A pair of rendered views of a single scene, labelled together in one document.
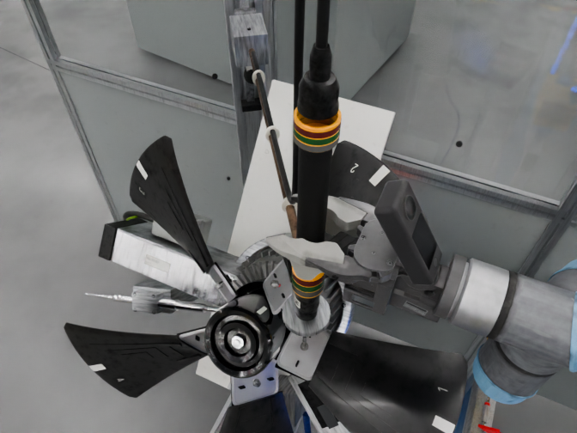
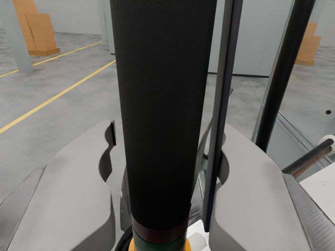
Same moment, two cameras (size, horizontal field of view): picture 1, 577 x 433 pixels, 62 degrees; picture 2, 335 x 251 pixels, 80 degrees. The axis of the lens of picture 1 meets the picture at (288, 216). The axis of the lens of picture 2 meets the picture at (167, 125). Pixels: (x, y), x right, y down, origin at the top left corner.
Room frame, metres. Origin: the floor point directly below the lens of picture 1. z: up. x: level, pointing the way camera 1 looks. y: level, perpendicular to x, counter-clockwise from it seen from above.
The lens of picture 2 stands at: (0.32, -0.09, 1.57)
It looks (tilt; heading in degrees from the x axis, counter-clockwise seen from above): 31 degrees down; 65
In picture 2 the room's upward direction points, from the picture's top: 2 degrees clockwise
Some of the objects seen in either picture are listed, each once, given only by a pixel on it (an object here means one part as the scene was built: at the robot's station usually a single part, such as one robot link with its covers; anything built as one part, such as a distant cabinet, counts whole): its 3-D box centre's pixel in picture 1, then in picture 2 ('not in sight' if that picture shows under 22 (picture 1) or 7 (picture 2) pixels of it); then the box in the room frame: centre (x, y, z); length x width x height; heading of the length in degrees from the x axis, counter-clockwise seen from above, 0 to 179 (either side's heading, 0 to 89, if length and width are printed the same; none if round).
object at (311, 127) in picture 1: (316, 127); not in sight; (0.35, -0.03, 1.65); 0.04 x 0.04 x 0.03
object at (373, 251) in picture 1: (400, 272); not in sight; (0.31, -0.13, 1.48); 0.12 x 0.08 x 0.09; 65
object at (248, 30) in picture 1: (248, 38); not in sight; (0.97, 0.09, 1.39); 0.10 x 0.07 x 0.08; 10
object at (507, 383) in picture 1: (522, 352); not in sight; (0.25, -0.28, 1.38); 0.11 x 0.08 x 0.11; 129
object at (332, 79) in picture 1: (311, 228); not in sight; (0.35, -0.03, 1.50); 0.04 x 0.04 x 0.46
